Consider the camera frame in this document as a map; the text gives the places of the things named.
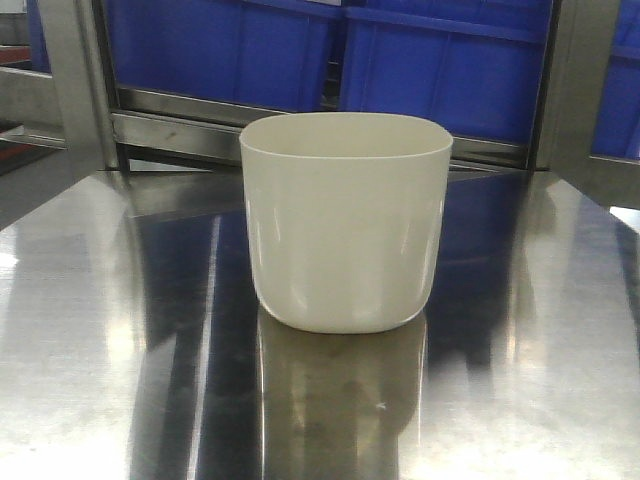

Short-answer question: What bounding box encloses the blue crate on shelf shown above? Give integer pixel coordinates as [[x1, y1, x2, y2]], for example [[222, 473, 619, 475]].
[[339, 1, 551, 144], [105, 1, 342, 112]]

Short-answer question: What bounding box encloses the blue crate left on shelf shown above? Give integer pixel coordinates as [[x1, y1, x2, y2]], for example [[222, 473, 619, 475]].
[[105, 1, 342, 112]]

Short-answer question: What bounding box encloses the blue crate right on shelf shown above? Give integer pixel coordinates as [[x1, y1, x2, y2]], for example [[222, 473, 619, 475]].
[[339, 1, 551, 144]]

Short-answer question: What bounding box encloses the stainless steel shelf frame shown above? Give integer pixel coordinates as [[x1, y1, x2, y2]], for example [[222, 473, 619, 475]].
[[1, 1, 639, 208]]

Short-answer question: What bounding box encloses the blue crate far right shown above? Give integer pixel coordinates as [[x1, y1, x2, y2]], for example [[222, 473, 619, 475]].
[[592, 1, 639, 161]]

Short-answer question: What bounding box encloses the blue crate far left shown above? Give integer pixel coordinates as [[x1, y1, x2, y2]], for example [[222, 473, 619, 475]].
[[26, 0, 51, 73]]

